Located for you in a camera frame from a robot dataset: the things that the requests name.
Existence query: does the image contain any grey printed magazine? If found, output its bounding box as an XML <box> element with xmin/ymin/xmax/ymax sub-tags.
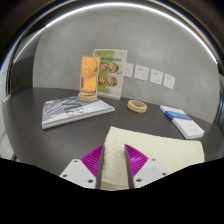
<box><xmin>41</xmin><ymin>95</ymin><xmax>116</xmax><ymax>130</ymax></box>

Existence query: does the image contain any round wooden tape roll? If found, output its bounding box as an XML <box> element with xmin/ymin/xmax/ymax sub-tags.
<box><xmin>126</xmin><ymin>99</ymin><xmax>148</xmax><ymax>114</ymax></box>

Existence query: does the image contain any cream knitted towel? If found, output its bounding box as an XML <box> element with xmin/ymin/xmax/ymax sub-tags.
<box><xmin>99</xmin><ymin>125</ymin><xmax>206</xmax><ymax>192</ymax></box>

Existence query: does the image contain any white booklet with blue band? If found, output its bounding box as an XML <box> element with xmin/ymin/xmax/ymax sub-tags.
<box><xmin>159</xmin><ymin>105</ymin><xmax>193</xmax><ymax>122</ymax></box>

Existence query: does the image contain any orange sign on wooden base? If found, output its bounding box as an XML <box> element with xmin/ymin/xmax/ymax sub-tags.
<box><xmin>77</xmin><ymin>55</ymin><xmax>101</xmax><ymax>102</ymax></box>

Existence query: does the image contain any curved white light strip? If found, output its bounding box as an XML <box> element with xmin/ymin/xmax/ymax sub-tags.
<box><xmin>12</xmin><ymin>2</ymin><xmax>218</xmax><ymax>65</ymax></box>

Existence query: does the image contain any white wall socket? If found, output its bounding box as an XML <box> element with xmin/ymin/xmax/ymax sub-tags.
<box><xmin>162</xmin><ymin>73</ymin><xmax>176</xmax><ymax>90</ymax></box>
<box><xmin>149</xmin><ymin>68</ymin><xmax>164</xmax><ymax>86</ymax></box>
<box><xmin>134</xmin><ymin>65</ymin><xmax>150</xmax><ymax>81</ymax></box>
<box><xmin>123</xmin><ymin>63</ymin><xmax>134</xmax><ymax>78</ymax></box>

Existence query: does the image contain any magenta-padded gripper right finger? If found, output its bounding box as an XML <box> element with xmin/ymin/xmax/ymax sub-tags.
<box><xmin>123</xmin><ymin>143</ymin><xmax>168</xmax><ymax>190</ymax></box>

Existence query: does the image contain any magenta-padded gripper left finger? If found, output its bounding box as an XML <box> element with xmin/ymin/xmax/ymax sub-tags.
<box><xmin>59</xmin><ymin>144</ymin><xmax>106</xmax><ymax>190</ymax></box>

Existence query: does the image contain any green menu stand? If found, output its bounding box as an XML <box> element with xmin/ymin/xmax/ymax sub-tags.
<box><xmin>92</xmin><ymin>48</ymin><xmax>128</xmax><ymax>101</ymax></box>

